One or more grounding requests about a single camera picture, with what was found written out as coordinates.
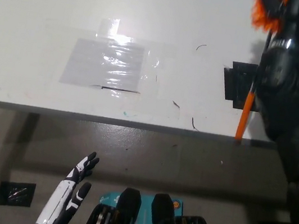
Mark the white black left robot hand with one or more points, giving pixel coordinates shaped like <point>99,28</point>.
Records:
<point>56,205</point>

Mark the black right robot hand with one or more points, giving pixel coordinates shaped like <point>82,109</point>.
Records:
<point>298,16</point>

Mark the orange telescopic duster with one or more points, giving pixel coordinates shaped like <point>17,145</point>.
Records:
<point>245,115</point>

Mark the dark desk leg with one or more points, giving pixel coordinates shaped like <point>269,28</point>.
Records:
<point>29,127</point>

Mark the black tape patch on desk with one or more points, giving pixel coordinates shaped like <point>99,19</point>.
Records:
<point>238,83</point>

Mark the clear plastic taped sheet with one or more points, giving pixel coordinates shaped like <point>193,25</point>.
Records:
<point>103,65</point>

